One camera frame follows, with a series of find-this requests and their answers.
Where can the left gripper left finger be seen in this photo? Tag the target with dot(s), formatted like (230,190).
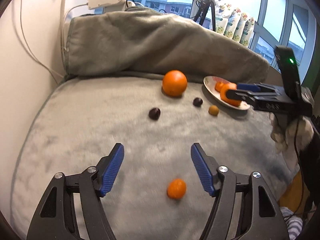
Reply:
(55,217)

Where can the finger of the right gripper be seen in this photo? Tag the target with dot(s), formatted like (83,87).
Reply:
(240,95)
(256,87)

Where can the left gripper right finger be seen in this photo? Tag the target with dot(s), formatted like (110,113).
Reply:
(260,216)

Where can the small orange with stem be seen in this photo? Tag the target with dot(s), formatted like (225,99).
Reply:
(218,86)

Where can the dark plum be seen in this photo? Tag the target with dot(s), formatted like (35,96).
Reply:
(154,113)
(197,102)

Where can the tiny orange kumquat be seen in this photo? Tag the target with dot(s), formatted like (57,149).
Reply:
(176,189)

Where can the right gloved hand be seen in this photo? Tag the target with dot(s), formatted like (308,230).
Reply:
(299,134)

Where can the brown longan right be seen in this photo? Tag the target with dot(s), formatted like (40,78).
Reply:
(213,110)

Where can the striped cloth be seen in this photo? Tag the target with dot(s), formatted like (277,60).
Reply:
(294,224)

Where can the white floral plate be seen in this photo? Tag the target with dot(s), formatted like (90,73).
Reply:
(210,82)

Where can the floral package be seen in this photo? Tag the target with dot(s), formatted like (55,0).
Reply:
(232,23)
(247,32)
(222,15)
(240,27)

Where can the large orange on sofa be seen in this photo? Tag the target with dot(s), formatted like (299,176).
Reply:
(174,83)

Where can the grey blanket on backrest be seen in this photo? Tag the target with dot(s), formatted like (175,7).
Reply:
(145,41)

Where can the black camera tripod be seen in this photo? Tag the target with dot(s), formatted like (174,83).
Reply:
(203,7)

